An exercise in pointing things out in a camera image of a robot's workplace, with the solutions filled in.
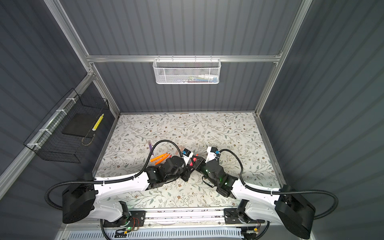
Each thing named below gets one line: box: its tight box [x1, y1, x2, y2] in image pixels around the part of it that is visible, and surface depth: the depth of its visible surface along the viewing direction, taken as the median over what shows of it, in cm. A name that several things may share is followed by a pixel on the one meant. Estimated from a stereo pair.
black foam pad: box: [62, 113, 99, 138], surface depth 76 cm
